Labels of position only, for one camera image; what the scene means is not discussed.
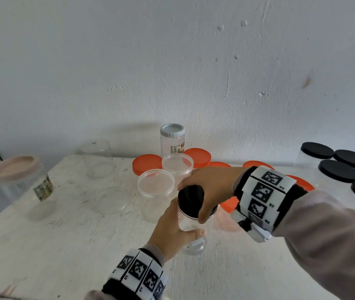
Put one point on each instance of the person's right hand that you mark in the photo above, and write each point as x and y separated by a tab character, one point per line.
218	182

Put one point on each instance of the person's left hand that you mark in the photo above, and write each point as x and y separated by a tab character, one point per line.
165	234

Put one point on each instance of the person's right thumb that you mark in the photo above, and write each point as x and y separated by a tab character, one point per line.
207	209

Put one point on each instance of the person's left thumb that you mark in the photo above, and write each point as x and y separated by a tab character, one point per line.
193	235

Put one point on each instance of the clear plastic jar body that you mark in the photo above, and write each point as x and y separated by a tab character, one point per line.
191	226

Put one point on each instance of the black screw lid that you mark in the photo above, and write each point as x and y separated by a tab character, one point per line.
190	199

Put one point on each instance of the person's right forearm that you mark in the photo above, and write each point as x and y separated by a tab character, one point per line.
327	237

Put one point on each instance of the right wrist marker band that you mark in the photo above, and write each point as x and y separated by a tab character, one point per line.
265	192

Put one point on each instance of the wrist marker band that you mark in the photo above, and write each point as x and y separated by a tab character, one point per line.
138	271
265	192

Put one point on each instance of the left wrist marker band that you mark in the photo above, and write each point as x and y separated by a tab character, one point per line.
138	271

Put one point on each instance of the group of orange-lidded jars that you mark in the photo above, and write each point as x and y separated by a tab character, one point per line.
147	164

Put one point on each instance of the labelled jar with grey lid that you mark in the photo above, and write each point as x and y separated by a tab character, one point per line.
172	139

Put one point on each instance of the loose clear plastic lid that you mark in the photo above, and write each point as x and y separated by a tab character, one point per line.
112	200

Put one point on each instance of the clear lidless plastic jar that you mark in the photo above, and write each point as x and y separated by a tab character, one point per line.
97	159

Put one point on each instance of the clear jar with pink lid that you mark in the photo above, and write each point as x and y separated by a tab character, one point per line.
18	181

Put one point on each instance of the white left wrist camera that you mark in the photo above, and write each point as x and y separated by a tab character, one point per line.
197	244

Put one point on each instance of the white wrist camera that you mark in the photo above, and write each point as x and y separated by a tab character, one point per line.
257	232
197	244

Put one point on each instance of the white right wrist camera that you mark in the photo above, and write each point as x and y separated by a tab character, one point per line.
257	232

